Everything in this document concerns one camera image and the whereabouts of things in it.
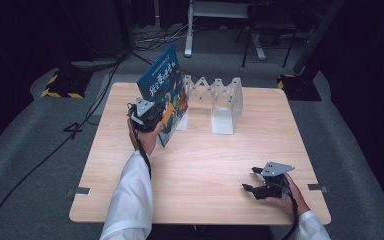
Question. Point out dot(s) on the black metal chair frame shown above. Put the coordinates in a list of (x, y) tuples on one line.
[(246, 46)]

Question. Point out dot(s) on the grey tape strip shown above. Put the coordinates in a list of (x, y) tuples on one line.
[(317, 187), (80, 191)]

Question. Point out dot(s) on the person's right hand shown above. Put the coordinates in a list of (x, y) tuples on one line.
[(291, 198)]

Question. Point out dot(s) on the grey slanted metal pole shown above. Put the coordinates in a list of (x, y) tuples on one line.
[(316, 36)]

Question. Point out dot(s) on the white metal desk frame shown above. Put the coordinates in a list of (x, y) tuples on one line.
[(189, 36)]

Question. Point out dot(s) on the blue cartoon picture book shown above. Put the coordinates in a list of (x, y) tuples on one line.
[(165, 86)]

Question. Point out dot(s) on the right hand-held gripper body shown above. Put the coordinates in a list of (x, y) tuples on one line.
[(275, 181)]

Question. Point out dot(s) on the person's left hand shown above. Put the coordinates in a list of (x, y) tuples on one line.
[(148, 140)]

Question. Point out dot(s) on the person's dark clothing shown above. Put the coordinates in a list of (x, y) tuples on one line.
[(210, 233)]

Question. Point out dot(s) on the clear expandable book stand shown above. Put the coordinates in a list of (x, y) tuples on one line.
[(225, 106)]

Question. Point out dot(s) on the black yellow striped stand base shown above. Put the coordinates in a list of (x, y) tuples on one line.
[(66, 83), (300, 88)]

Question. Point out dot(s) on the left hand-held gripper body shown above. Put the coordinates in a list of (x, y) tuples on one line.
[(145, 115)]

